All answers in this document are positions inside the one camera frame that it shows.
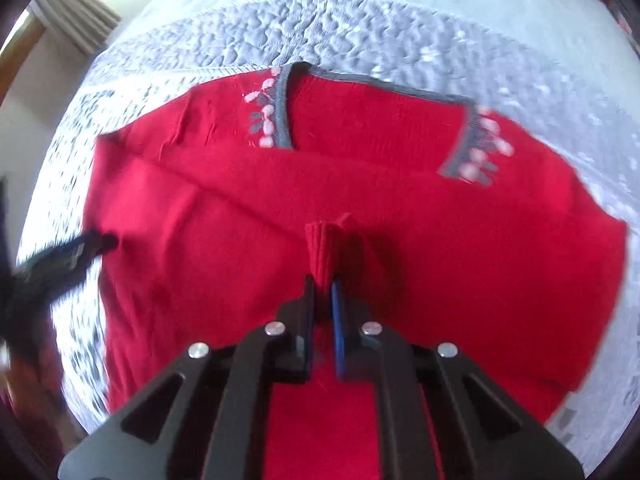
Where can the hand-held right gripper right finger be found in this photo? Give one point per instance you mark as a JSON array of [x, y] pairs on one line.
[[340, 330]]

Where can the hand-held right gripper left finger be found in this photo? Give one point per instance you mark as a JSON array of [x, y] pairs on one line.
[[306, 330]]

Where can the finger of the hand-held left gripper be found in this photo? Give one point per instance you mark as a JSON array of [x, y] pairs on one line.
[[82, 250]]

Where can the red knit sweater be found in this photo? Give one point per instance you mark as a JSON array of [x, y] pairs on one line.
[[410, 210]]

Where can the beige curtain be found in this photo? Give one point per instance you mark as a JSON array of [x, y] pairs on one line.
[[75, 15]]

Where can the grey quilted bedspread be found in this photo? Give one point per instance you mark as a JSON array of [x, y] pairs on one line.
[[350, 35]]

